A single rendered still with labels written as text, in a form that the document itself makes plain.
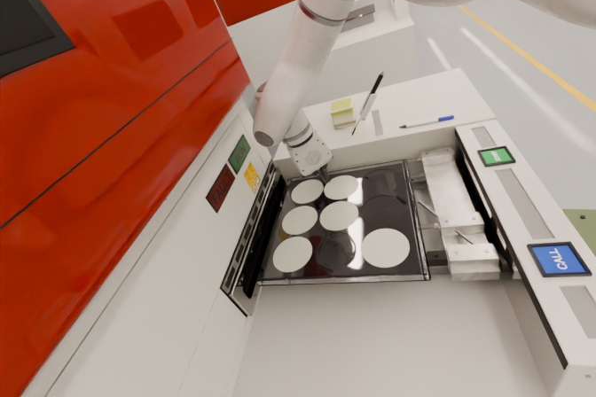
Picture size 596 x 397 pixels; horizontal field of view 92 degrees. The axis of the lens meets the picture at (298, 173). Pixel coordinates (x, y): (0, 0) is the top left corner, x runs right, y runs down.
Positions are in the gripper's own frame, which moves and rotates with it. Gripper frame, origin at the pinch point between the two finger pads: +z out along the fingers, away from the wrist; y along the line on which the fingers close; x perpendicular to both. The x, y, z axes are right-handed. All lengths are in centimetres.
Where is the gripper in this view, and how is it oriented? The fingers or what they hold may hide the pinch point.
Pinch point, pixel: (323, 176)
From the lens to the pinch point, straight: 85.3
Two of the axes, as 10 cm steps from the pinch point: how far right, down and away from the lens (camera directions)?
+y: 8.3, -5.6, 0.1
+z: 4.6, 6.8, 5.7
